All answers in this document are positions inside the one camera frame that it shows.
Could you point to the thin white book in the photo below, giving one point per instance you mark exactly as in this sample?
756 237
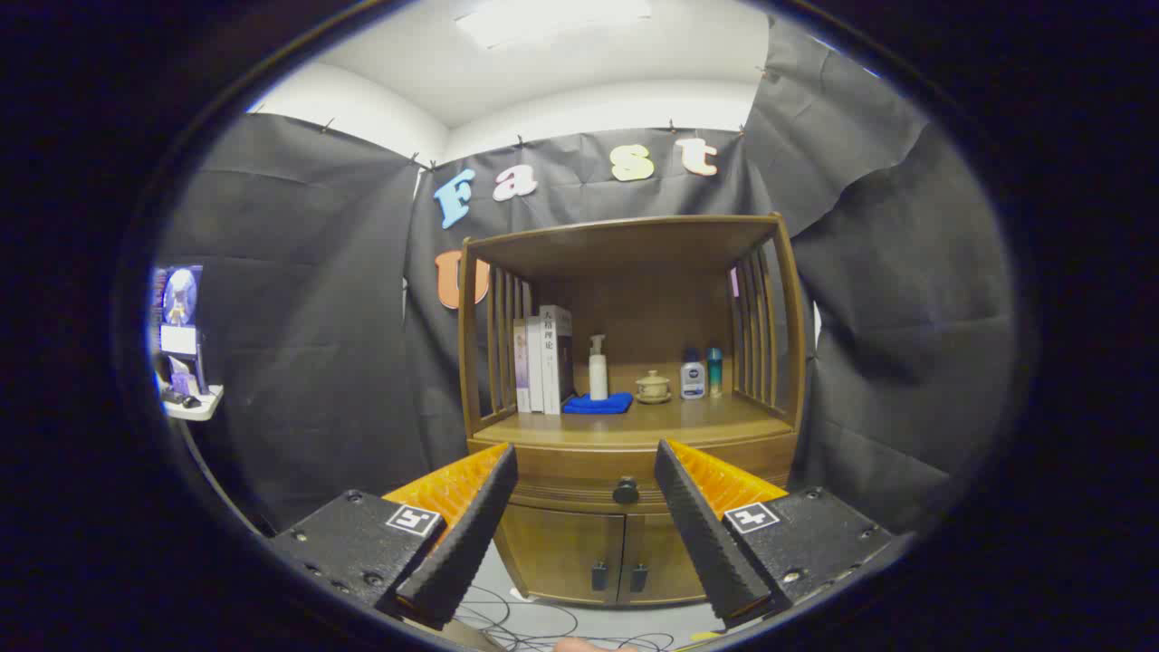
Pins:
535 367

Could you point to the slim teal bottle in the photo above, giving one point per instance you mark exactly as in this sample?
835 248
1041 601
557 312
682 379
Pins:
714 373

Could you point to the folded blue cloth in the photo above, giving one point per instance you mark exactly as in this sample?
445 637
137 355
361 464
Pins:
598 405

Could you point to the black backdrop cloth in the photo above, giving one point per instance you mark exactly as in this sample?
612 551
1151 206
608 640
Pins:
299 317

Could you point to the white lotion bottle blue cap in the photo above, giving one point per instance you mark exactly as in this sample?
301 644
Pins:
693 380

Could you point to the brown wooden cabinet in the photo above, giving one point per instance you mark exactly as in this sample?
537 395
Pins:
634 244

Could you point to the wooden countertop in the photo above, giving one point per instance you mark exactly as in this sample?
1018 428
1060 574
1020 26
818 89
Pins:
688 421

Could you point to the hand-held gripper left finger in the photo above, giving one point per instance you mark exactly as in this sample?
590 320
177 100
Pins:
466 543

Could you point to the thick white and black book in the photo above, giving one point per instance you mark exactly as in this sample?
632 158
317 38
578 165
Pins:
554 362

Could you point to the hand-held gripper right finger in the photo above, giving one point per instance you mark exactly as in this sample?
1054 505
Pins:
706 543

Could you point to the white pump bottle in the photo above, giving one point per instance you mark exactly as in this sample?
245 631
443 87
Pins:
598 376

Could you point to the beige lidded tea cup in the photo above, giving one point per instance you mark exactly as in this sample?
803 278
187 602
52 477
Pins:
653 388

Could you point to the wooden cabinet door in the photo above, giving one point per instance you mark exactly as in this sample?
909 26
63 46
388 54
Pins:
570 552
656 561

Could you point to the thin pink book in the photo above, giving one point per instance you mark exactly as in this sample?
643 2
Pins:
521 371

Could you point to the wooden drawer with black knob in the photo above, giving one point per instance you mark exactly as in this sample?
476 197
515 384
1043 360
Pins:
589 471

